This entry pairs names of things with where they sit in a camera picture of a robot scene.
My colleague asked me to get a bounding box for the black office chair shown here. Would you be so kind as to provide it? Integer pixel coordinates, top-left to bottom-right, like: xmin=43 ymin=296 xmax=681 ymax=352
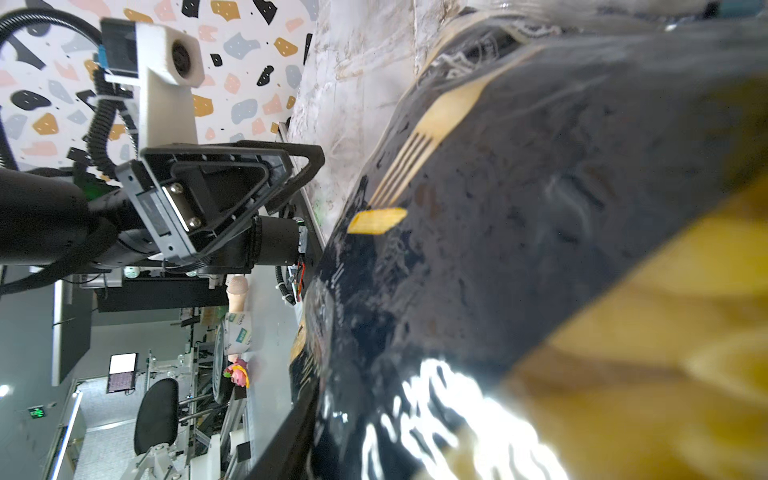
xmin=133 ymin=378 xmax=181 ymax=479

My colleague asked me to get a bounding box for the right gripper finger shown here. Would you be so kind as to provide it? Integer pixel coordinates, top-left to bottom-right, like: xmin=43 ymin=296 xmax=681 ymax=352
xmin=246 ymin=383 xmax=319 ymax=480

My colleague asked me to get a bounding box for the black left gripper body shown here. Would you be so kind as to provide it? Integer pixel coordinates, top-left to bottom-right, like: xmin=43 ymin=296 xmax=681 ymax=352
xmin=1 ymin=169 xmax=150 ymax=267

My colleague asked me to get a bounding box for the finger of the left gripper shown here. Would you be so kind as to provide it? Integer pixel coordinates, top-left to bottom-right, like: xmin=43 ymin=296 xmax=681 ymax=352
xmin=227 ymin=140 xmax=326 ymax=217
xmin=116 ymin=146 xmax=296 ymax=267

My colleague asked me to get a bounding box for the black corrugated cable conduit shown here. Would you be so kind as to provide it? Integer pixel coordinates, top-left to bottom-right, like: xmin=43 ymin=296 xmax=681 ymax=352
xmin=0 ymin=7 xmax=142 ymax=295

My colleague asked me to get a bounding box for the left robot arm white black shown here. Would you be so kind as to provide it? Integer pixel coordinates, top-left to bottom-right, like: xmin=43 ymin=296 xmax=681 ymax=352
xmin=1 ymin=141 xmax=325 ymax=276

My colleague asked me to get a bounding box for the clear black penne bag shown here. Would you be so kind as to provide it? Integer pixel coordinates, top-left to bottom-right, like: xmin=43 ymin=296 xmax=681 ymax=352
xmin=300 ymin=9 xmax=767 ymax=479

